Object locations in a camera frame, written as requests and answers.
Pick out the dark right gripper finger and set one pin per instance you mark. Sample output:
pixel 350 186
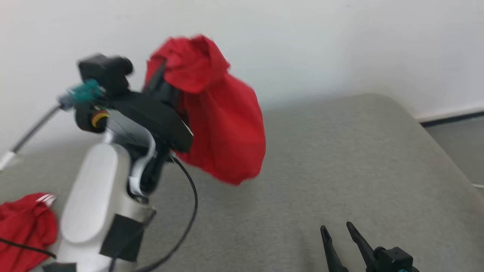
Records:
pixel 332 253
pixel 365 249

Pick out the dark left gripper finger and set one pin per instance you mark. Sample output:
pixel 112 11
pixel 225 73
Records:
pixel 172 94
pixel 155 81

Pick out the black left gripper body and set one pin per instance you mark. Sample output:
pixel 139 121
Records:
pixel 159 121

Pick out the red shorts white stripe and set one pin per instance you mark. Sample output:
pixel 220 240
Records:
pixel 223 124

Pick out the red white basketball jersey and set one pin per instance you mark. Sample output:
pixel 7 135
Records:
pixel 22 226

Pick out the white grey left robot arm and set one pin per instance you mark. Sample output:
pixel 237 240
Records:
pixel 90 189

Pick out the grey fabric sofa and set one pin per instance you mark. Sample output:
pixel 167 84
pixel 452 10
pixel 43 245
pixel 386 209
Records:
pixel 302 170

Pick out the black white baseboard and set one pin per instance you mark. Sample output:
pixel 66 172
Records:
pixel 450 115

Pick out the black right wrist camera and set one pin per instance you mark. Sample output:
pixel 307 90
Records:
pixel 393 258

